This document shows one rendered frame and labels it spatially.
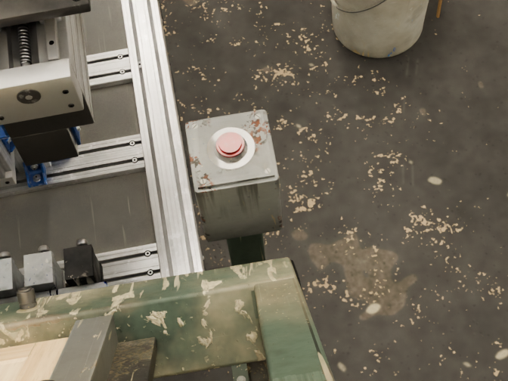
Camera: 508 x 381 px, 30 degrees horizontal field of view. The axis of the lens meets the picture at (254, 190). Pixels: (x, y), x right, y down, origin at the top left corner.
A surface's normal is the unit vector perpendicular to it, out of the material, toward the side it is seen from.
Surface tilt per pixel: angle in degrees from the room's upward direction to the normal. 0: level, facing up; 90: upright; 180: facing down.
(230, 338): 37
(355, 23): 93
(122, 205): 0
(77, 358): 53
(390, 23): 92
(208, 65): 0
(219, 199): 90
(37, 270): 0
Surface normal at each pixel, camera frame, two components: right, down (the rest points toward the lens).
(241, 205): 0.15, 0.87
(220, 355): 0.05, 0.16
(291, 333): -0.15, -0.97
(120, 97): -0.06, -0.47
